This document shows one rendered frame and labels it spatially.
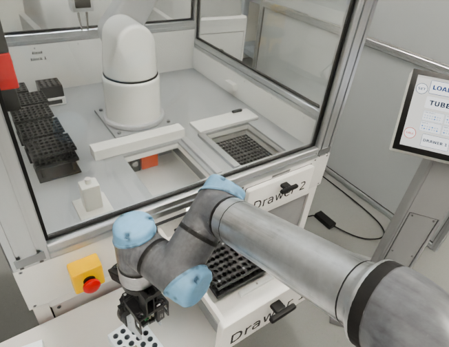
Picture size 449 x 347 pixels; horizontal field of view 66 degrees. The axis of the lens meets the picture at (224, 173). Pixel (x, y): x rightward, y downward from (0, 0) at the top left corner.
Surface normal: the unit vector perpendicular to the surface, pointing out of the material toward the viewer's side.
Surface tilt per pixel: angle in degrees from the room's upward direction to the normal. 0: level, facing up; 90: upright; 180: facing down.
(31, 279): 90
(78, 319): 0
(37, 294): 90
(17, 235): 90
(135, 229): 0
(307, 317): 0
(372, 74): 90
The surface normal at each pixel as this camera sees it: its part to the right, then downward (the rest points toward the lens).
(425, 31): -0.84, 0.28
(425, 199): -0.33, 0.55
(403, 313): -0.48, -0.69
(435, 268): 0.08, -0.80
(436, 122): -0.20, -0.09
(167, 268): -0.33, -0.32
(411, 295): -0.22, -0.82
